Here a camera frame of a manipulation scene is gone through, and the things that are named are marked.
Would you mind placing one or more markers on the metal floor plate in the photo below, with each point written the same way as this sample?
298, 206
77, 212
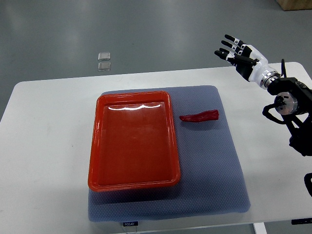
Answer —
104, 56
104, 66

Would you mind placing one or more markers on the brown cardboard box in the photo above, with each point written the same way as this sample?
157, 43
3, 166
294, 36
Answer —
290, 5

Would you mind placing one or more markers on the lower metal floor plate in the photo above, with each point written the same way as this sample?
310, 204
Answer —
104, 66

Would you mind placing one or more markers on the red plastic tray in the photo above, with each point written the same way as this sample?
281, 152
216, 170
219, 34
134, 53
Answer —
134, 143

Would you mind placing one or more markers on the red pepper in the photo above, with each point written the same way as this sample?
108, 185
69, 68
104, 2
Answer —
201, 117

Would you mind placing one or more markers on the blue-grey cushion mat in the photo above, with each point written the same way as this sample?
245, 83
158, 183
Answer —
211, 182

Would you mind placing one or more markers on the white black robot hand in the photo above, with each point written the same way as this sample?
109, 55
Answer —
248, 61

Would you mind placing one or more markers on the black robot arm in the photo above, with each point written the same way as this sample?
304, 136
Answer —
292, 107

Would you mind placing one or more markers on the upper metal floor plate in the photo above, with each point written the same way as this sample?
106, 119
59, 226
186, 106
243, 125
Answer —
104, 56

